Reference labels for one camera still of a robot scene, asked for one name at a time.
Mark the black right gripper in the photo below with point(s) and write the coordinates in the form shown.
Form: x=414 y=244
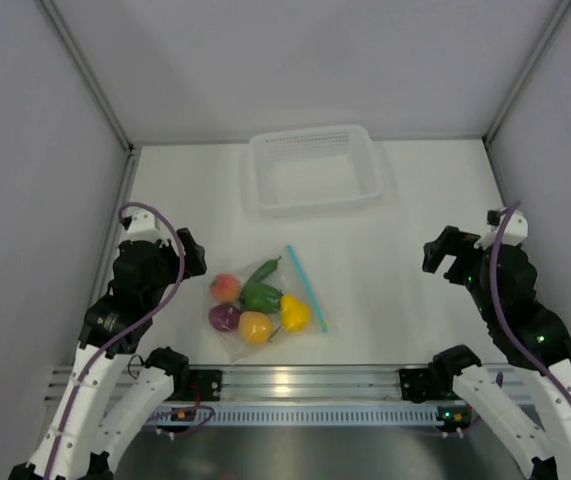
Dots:
x=451 y=241

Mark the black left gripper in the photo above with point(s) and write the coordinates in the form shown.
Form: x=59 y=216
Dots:
x=194 y=264

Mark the purple fake onion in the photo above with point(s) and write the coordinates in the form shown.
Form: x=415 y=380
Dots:
x=224 y=317

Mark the green fake chili pepper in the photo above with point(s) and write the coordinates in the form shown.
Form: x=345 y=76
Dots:
x=266 y=269

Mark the green fake bell pepper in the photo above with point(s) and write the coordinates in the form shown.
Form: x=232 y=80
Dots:
x=260 y=297

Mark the clear zip top bag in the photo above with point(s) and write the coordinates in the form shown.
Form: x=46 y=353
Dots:
x=291 y=279

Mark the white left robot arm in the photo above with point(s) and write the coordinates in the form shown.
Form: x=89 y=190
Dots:
x=87 y=437

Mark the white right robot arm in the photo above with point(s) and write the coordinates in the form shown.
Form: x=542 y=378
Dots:
x=534 y=341

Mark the fake peach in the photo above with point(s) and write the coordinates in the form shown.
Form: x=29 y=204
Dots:
x=225 y=288

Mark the fake orange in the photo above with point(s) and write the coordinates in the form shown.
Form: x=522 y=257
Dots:
x=255 y=328

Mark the white plastic basket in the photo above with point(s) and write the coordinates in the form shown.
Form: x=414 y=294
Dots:
x=314 y=170

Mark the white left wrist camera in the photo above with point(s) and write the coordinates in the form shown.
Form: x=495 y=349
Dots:
x=144 y=226

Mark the black left base bracket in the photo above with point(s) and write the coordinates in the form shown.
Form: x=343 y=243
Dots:
x=198 y=385

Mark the black base bracket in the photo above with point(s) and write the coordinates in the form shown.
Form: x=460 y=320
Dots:
x=198 y=385
x=419 y=385

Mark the aluminium mounting rail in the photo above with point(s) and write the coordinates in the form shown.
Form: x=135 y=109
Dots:
x=263 y=384

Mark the black right base bracket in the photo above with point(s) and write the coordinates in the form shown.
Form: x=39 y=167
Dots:
x=419 y=385

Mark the slotted white cable duct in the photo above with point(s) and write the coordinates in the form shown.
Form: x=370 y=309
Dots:
x=314 y=415

